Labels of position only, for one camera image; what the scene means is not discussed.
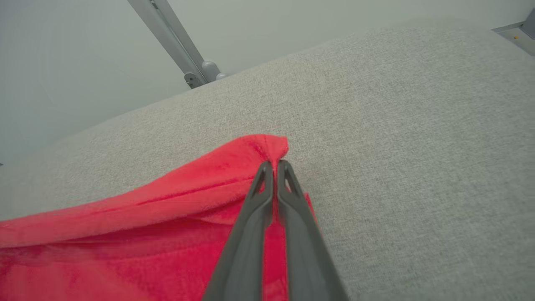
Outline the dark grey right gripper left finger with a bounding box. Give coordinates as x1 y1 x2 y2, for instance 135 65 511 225
203 161 275 301

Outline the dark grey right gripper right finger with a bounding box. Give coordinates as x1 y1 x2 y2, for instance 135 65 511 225
276 160 349 301

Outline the grey fabric sofa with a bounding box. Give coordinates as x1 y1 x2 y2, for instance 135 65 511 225
0 17 535 301

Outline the grey metal upright post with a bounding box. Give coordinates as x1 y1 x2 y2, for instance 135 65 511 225
127 0 208 84

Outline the light grey rounded brace tube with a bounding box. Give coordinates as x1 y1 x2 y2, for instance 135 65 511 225
202 61 228 82

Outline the red basketball jersey number 23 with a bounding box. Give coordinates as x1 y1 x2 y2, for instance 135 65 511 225
0 134 318 301

